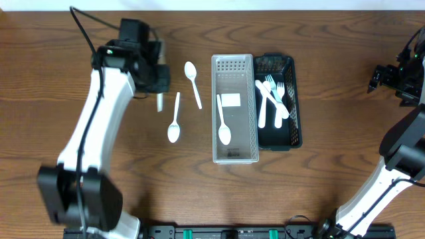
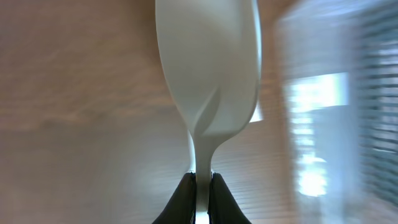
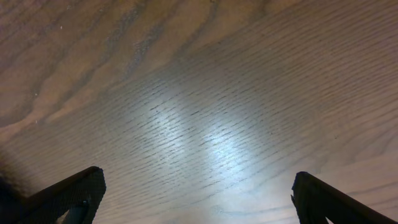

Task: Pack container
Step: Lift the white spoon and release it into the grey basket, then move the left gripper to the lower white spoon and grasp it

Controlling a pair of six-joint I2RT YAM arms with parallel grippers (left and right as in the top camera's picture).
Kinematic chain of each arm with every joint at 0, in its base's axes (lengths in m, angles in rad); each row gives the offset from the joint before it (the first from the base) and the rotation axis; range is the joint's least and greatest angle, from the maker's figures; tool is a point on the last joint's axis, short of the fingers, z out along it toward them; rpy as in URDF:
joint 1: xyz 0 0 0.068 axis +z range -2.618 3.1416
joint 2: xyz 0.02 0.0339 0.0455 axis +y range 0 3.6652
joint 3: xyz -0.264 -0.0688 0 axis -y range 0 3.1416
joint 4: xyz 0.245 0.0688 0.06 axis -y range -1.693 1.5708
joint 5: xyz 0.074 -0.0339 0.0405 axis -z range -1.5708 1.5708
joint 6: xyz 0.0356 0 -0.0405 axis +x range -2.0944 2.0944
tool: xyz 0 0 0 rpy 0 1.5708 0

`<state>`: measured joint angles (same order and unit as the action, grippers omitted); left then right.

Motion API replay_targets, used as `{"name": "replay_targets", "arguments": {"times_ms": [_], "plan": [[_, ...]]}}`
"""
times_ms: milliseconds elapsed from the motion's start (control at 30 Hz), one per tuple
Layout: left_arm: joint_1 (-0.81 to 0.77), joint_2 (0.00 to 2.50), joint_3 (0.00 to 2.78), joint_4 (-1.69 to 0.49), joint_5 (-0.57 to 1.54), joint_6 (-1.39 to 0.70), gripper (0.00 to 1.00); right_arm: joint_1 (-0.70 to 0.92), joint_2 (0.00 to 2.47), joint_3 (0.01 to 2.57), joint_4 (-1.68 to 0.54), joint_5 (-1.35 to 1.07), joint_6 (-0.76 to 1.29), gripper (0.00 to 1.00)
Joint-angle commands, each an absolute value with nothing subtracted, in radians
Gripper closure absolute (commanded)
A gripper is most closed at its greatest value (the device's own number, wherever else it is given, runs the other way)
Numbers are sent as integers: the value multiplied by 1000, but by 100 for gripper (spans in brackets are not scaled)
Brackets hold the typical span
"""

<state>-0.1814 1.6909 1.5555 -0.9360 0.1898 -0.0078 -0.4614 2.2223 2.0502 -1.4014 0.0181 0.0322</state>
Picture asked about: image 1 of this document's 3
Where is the white spoon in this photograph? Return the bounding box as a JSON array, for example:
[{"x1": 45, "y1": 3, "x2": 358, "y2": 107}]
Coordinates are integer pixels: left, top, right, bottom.
[
  {"x1": 184, "y1": 61, "x2": 203, "y2": 110},
  {"x1": 157, "y1": 93, "x2": 163, "y2": 112},
  {"x1": 258, "y1": 80, "x2": 271, "y2": 128},
  {"x1": 216, "y1": 94, "x2": 231, "y2": 145}
]

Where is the white spoon bowl down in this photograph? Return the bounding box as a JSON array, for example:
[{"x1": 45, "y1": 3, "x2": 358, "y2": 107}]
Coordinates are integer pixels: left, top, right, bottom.
[{"x1": 167, "y1": 92, "x2": 181, "y2": 143}]

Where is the white fork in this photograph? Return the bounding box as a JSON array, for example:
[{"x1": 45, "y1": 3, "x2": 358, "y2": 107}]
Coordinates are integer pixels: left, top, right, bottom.
[{"x1": 274, "y1": 82, "x2": 285, "y2": 128}]

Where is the white fork tines down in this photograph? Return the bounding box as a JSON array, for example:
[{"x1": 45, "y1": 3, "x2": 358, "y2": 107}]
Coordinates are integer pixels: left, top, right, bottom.
[{"x1": 254, "y1": 80, "x2": 290, "y2": 119}]

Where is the pale green fork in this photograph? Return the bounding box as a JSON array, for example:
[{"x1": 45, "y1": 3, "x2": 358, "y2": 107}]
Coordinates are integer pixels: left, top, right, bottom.
[{"x1": 266, "y1": 74, "x2": 282, "y2": 103}]

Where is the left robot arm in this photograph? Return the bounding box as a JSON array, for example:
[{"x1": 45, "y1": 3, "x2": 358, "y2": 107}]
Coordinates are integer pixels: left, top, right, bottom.
[{"x1": 37, "y1": 19, "x2": 171, "y2": 238}]

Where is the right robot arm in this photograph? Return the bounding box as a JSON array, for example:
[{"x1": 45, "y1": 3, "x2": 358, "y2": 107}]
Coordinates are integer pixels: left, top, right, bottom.
[{"x1": 312, "y1": 28, "x2": 424, "y2": 238}]

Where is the clear plastic basket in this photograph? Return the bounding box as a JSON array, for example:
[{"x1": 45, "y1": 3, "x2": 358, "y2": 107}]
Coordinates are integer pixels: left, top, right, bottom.
[{"x1": 211, "y1": 54, "x2": 259, "y2": 165}]

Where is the black plastic basket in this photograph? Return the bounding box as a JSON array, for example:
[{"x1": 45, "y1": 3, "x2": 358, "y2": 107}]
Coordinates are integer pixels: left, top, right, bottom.
[{"x1": 254, "y1": 53, "x2": 303, "y2": 151}]

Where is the left black cable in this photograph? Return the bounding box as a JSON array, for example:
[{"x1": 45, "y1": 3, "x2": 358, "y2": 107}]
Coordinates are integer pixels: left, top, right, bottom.
[{"x1": 68, "y1": 5, "x2": 122, "y2": 239}]

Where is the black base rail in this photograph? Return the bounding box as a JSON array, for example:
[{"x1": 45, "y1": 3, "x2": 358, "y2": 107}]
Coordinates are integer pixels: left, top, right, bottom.
[{"x1": 62, "y1": 224, "x2": 396, "y2": 239}]

